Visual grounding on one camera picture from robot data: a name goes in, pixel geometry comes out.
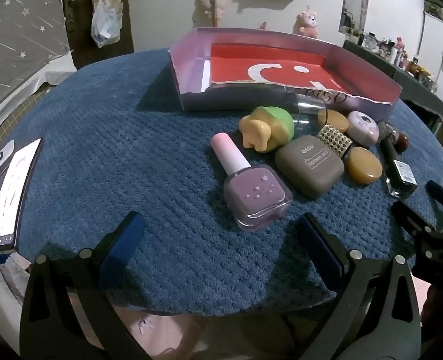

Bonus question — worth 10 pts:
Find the green yellow elephant toy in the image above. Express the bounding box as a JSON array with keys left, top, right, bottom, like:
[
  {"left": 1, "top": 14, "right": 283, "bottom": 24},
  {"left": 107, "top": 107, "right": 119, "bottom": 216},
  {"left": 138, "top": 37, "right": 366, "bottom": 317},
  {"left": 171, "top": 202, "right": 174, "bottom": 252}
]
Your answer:
[{"left": 238, "top": 106, "right": 295, "bottom": 154}]

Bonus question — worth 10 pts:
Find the door handle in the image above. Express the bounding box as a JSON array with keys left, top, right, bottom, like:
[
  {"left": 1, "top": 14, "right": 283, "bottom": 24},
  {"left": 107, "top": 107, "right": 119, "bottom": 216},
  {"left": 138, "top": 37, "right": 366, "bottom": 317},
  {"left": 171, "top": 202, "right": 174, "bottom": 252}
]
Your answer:
[{"left": 65, "top": 0, "right": 76, "bottom": 34}]

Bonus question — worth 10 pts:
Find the smartphone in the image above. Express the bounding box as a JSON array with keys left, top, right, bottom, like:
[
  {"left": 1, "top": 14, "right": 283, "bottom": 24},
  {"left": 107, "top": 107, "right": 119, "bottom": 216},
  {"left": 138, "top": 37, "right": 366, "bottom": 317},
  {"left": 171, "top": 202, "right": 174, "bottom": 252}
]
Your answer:
[{"left": 0, "top": 137, "right": 44, "bottom": 255}]

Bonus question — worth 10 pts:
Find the row of small bottles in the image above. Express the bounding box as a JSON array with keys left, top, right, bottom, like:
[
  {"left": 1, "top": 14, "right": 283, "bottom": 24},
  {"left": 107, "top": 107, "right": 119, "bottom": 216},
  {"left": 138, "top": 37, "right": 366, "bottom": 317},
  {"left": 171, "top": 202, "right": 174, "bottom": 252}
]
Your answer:
[{"left": 357, "top": 32, "right": 440, "bottom": 91}]

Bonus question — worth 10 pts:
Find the lilac round case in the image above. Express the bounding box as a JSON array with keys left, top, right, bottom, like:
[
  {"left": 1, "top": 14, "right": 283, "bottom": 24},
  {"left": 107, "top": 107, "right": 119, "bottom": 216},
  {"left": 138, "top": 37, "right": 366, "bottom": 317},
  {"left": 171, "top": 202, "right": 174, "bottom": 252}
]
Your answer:
[{"left": 346, "top": 110, "right": 380, "bottom": 147}]

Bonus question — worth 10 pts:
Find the clear plastic cup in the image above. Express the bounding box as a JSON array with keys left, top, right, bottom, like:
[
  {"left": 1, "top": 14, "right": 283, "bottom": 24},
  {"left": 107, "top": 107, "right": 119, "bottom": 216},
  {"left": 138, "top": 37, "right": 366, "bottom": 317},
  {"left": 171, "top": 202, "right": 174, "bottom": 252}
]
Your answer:
[{"left": 283, "top": 89, "right": 336, "bottom": 137}]

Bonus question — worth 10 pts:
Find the white fridge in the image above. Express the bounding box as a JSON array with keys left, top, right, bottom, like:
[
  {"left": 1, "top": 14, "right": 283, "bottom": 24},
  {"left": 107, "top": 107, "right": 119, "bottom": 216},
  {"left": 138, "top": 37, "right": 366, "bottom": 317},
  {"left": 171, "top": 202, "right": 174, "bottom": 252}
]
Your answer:
[{"left": 418, "top": 0, "right": 443, "bottom": 94}]

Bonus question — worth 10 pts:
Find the black nail polish bottle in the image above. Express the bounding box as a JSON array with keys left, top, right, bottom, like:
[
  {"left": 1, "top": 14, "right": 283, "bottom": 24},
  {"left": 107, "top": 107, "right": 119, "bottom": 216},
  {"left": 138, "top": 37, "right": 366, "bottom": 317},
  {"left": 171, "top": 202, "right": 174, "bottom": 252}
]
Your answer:
[{"left": 379, "top": 139, "right": 419, "bottom": 199}]

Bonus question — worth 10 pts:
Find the purple nail polish bottle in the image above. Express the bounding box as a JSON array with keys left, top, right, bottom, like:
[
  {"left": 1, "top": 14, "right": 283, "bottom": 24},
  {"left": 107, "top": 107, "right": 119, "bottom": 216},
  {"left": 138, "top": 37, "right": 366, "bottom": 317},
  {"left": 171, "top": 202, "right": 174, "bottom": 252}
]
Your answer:
[{"left": 210, "top": 132, "right": 293, "bottom": 232}]

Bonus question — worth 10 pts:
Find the tan round disc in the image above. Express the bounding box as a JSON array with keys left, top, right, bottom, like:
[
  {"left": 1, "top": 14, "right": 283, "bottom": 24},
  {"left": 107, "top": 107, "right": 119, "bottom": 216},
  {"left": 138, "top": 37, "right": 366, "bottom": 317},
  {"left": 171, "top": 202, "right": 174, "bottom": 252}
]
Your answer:
[
  {"left": 347, "top": 146, "right": 383, "bottom": 185},
  {"left": 317, "top": 109, "right": 350, "bottom": 134}
]

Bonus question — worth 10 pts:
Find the blue blanket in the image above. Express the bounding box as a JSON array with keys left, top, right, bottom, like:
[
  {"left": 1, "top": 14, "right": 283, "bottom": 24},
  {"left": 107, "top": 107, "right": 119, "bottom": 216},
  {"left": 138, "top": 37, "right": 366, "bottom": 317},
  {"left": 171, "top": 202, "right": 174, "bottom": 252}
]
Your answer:
[{"left": 0, "top": 49, "right": 443, "bottom": 316}]

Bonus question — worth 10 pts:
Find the white plastic sheet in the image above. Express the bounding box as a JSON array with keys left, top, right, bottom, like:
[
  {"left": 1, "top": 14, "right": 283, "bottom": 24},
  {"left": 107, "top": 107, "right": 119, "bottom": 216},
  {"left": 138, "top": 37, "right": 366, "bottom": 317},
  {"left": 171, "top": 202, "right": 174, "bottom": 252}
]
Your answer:
[{"left": 0, "top": 50, "right": 76, "bottom": 136}]

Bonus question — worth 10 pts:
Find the studded metal cuff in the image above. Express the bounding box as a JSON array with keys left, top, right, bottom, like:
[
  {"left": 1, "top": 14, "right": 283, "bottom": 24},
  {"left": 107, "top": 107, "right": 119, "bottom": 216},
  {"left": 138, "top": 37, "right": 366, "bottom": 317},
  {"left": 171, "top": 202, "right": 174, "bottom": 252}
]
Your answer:
[{"left": 316, "top": 124, "right": 353, "bottom": 159}]

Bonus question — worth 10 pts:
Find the pink cardboard box red bottom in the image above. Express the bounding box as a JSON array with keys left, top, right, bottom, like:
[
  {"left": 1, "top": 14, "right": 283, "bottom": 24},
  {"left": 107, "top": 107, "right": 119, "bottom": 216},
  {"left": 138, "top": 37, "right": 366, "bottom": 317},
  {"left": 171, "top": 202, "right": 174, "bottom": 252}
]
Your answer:
[{"left": 168, "top": 27, "right": 403, "bottom": 122}]

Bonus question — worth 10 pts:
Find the grey eyeshadow case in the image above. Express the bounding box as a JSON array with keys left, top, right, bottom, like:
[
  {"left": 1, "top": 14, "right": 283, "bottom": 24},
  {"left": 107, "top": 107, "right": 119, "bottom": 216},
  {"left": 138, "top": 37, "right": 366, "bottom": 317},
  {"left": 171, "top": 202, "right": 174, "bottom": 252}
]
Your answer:
[{"left": 275, "top": 135, "right": 345, "bottom": 198}]

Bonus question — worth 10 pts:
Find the hanging plastic bag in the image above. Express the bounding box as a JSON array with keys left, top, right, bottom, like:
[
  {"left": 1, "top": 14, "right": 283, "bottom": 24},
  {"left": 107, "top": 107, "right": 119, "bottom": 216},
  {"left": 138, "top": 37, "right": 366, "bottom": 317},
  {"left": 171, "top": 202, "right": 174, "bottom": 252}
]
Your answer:
[{"left": 91, "top": 0, "right": 121, "bottom": 49}]

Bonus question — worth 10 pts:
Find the pale pink plush toy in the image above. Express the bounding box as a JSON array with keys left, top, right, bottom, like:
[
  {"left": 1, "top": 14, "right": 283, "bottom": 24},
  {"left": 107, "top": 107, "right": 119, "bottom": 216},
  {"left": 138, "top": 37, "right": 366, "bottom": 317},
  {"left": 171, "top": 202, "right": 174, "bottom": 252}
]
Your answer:
[{"left": 196, "top": 0, "right": 231, "bottom": 21}]

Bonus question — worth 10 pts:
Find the clear bottle brown round cap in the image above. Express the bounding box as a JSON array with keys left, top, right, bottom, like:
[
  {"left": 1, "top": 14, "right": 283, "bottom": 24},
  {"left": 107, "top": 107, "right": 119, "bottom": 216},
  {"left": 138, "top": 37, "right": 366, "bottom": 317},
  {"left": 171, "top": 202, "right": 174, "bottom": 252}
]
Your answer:
[{"left": 377, "top": 120, "right": 410, "bottom": 152}]

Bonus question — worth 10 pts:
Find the person's pink clothing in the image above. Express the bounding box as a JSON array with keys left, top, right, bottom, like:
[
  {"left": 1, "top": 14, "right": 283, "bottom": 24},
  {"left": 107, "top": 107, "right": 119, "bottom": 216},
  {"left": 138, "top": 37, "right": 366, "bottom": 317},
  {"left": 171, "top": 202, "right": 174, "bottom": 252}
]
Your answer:
[{"left": 68, "top": 292, "right": 305, "bottom": 360}]

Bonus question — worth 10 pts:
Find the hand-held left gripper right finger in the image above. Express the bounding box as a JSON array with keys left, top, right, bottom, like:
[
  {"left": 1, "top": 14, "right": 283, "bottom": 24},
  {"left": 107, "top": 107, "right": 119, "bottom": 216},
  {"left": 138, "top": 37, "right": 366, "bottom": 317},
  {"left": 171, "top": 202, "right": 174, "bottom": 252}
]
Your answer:
[{"left": 297, "top": 212, "right": 423, "bottom": 360}]

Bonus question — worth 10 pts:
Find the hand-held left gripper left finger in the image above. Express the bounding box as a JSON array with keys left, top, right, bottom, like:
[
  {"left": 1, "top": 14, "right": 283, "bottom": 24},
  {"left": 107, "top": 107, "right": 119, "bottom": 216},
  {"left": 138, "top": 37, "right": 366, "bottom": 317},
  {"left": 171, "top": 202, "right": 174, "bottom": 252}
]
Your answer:
[{"left": 19, "top": 211, "right": 147, "bottom": 360}]

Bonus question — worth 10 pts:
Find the dark brown door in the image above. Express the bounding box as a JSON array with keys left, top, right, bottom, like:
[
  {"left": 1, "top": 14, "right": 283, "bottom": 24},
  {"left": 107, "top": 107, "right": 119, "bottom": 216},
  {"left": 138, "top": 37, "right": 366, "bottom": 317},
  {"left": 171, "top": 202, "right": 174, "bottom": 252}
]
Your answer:
[{"left": 61, "top": 0, "right": 135, "bottom": 71}]

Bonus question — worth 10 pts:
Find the dark camouflage bag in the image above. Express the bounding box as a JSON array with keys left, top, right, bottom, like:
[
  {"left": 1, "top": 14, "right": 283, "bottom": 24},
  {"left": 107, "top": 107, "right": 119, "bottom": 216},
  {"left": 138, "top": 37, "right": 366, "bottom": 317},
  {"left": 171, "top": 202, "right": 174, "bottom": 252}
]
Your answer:
[{"left": 424, "top": 0, "right": 443, "bottom": 19}]

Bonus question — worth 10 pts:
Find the cluttered side table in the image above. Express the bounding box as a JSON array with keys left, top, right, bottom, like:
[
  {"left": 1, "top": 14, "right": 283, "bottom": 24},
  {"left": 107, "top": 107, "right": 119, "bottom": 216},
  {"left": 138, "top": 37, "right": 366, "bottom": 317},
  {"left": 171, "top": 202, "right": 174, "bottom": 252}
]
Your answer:
[{"left": 342, "top": 39, "right": 443, "bottom": 132}]

